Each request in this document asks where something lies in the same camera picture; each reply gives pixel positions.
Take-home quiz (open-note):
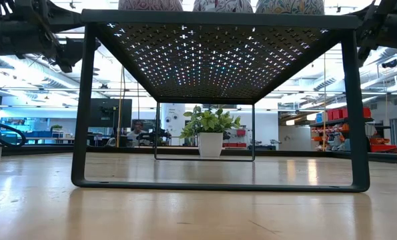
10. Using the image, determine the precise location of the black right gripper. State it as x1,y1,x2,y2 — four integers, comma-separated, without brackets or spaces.
348,0,396,67

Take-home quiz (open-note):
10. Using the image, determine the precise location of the white round ball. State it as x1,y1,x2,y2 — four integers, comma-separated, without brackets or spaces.
117,0,184,12

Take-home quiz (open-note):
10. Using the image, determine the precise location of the teal floral candle jar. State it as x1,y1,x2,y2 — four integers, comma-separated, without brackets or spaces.
255,0,326,15

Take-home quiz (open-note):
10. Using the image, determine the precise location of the person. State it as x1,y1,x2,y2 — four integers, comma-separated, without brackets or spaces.
126,119,146,147

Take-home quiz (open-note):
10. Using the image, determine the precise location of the shelf with red orange bins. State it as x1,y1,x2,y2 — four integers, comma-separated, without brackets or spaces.
310,106,397,154

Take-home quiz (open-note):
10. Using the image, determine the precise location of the black computer monitor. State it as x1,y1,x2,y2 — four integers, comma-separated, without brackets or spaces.
87,98,133,129

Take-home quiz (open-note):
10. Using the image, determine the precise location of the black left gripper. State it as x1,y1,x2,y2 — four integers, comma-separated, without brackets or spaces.
34,0,101,73

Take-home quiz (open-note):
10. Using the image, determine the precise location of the black looped cable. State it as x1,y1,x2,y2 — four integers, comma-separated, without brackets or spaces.
0,119,27,148

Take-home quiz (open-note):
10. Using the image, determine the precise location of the white purple leaf candle jar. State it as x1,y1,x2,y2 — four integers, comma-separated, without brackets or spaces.
192,0,254,14

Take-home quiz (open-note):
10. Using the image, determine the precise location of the black perforated metal stand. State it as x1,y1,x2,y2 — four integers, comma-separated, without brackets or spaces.
70,9,371,193

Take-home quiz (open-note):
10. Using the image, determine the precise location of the green plant in white pot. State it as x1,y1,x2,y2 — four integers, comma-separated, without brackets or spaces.
179,105,242,158

